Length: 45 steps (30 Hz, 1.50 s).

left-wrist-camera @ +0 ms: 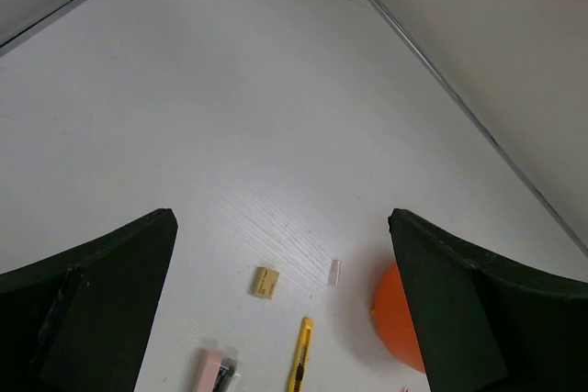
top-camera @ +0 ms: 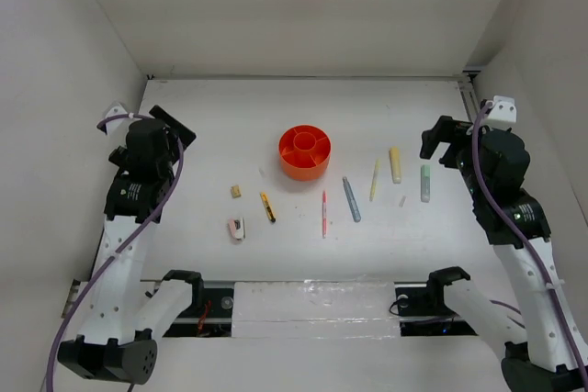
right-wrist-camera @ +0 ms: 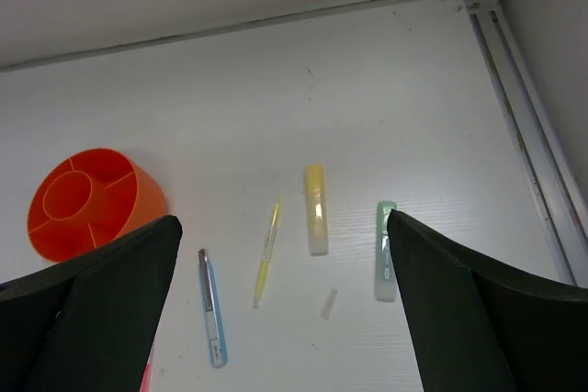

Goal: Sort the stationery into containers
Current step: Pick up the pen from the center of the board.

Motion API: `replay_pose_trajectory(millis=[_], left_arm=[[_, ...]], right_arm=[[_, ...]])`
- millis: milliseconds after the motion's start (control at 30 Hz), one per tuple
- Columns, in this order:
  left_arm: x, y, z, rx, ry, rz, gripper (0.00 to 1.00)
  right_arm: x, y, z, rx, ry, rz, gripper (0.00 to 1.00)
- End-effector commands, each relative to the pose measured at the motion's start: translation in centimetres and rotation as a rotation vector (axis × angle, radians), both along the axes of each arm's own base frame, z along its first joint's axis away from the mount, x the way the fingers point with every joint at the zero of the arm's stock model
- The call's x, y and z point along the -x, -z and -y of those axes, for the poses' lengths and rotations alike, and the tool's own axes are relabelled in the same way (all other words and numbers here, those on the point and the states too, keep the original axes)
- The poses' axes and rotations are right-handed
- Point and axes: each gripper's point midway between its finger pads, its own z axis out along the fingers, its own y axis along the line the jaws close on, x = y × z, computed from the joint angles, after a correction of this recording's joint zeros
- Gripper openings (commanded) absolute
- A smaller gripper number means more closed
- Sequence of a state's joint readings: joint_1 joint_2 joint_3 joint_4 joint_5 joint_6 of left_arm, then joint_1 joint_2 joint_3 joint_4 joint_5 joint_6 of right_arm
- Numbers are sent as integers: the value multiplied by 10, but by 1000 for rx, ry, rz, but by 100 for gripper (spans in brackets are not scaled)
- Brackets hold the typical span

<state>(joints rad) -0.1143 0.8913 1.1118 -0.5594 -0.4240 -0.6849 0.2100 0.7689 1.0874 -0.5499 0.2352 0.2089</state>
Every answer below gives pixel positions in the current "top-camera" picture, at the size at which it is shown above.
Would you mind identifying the green pastel highlighter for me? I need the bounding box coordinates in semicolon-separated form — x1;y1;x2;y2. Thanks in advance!
421;164;431;203

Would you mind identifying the thin yellow highlighter pen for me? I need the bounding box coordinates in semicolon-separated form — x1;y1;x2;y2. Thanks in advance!
369;158;380;202

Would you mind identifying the blue grey marker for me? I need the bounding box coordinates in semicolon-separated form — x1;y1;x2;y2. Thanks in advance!
342;176;361;223

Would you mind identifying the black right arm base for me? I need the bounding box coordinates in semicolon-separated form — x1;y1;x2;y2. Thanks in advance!
389;286;476;337

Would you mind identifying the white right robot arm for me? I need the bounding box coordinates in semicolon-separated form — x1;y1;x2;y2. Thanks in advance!
420;116;587;391

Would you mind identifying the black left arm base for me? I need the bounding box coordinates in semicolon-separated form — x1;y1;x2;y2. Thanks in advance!
164;286;234;338

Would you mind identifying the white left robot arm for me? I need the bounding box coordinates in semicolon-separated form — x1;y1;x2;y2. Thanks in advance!
45;106;205;391

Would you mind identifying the thick yellow highlighter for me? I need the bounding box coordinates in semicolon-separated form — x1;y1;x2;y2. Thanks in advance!
389;147;401;184

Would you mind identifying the small tan eraser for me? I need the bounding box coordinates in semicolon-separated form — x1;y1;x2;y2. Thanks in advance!
231;185;242;198

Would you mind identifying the yellow black utility knife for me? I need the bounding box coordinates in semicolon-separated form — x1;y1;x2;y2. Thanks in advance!
260;192;277;223

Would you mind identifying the orange round divided container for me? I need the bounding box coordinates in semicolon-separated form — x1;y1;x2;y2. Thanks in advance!
278;125;332;182

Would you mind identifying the pink pen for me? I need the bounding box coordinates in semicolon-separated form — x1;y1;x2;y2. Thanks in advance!
322;190;328;239

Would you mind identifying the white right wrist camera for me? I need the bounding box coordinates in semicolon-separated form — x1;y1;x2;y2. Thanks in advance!
482;95;517;129

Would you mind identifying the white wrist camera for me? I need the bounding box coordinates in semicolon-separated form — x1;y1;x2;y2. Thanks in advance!
482;95;517;129
99;102;128;136

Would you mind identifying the aluminium side rail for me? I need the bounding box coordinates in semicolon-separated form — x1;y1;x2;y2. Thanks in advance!
458;69;481;122

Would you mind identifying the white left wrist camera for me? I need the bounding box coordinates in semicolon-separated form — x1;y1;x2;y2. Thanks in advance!
99;102;128;136

